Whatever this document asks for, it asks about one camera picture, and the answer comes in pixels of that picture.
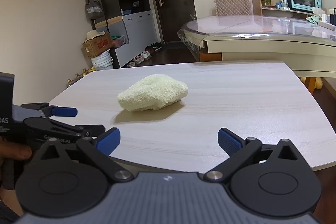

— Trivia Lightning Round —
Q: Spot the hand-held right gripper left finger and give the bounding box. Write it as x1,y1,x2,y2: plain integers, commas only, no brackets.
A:
39,127,133,183

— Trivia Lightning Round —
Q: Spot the wooden sideboard shelf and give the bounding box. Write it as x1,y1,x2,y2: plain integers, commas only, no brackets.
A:
252,0,327,18

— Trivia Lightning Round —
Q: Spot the grey and brown cabinet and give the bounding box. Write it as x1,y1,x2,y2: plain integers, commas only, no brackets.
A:
80,0,161,68

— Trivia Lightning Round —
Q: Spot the row of small bottles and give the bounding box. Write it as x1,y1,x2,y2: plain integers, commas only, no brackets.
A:
67,67,96,87

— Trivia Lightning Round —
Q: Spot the row of shoes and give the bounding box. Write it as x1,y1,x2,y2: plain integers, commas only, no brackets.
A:
127,42,163,68

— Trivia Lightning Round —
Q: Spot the cream fluffy towel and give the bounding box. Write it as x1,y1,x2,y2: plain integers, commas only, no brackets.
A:
117,74,189,112

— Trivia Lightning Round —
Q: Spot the yellow plush toy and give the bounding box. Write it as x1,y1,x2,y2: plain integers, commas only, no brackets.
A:
301,76,323,90

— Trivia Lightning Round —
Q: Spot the person's left hand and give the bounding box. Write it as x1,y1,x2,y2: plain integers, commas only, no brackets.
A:
0,139,32,161

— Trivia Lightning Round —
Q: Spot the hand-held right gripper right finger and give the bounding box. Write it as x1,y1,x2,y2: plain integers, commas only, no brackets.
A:
204,127,300,183

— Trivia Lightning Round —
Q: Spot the quilted beige chair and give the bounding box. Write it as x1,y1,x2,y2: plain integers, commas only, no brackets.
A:
213,0,253,17

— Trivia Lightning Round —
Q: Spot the grey hanging bag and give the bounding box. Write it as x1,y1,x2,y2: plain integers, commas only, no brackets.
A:
84,0,104,21

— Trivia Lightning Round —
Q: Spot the tissue box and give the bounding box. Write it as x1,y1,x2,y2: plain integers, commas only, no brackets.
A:
306,7,326,24

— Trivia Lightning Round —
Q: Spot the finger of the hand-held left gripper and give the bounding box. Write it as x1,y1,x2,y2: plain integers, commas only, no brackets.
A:
24,118,106,146
21,102,78,118

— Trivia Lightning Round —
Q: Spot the glass-topped dining table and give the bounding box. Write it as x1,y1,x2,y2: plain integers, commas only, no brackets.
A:
178,15,336,78

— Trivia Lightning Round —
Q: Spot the straw hat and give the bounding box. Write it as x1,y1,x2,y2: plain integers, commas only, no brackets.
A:
86,29,106,43

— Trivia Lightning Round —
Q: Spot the white plastic bucket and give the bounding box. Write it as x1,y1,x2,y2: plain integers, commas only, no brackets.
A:
91,50,114,70

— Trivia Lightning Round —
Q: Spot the cardboard box with red print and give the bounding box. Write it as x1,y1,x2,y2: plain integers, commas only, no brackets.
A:
82,32,115,59

